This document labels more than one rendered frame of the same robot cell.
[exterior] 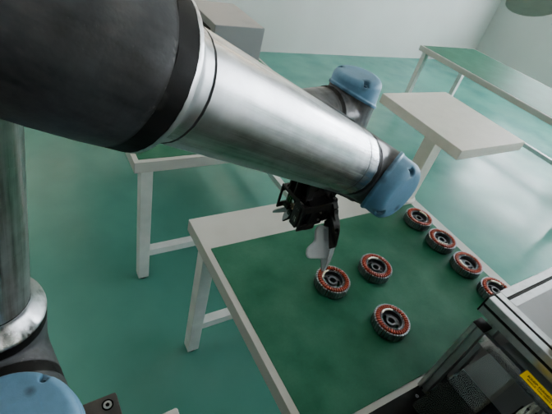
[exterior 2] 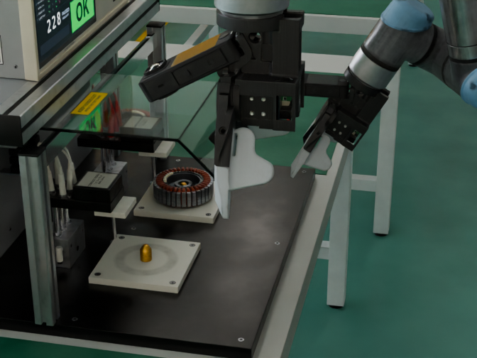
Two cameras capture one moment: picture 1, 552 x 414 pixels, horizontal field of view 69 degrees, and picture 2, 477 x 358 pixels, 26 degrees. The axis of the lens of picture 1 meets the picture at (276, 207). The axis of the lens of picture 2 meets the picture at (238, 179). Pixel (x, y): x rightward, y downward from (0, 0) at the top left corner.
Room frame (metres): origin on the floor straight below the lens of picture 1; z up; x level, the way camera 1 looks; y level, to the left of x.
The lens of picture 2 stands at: (1.21, 0.72, 1.64)
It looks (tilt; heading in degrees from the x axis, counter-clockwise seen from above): 25 degrees down; 232
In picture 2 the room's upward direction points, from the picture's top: straight up
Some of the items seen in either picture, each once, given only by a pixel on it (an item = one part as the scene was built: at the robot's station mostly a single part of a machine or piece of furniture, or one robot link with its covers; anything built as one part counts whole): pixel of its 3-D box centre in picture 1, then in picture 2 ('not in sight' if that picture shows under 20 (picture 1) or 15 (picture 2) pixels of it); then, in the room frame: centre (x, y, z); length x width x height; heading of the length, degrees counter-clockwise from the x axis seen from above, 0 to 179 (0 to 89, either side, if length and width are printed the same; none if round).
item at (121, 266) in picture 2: not in sight; (146, 262); (0.41, -0.55, 0.78); 0.15 x 0.15 x 0.01; 40
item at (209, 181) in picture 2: not in sight; (183, 187); (0.22, -0.71, 0.80); 0.11 x 0.11 x 0.04
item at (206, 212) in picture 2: not in sight; (183, 198); (0.22, -0.71, 0.78); 0.15 x 0.15 x 0.01; 40
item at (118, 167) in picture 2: not in sight; (109, 181); (0.32, -0.82, 0.80); 0.07 x 0.05 x 0.06; 40
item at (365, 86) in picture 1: (346, 108); not in sight; (0.58, -0.06, 1.45); 0.09 x 0.08 x 0.11; 139
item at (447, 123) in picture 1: (423, 170); not in sight; (1.38, -0.50, 0.98); 0.37 x 0.35 x 0.46; 40
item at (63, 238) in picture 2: not in sight; (63, 241); (0.50, -0.66, 0.80); 0.07 x 0.05 x 0.06; 40
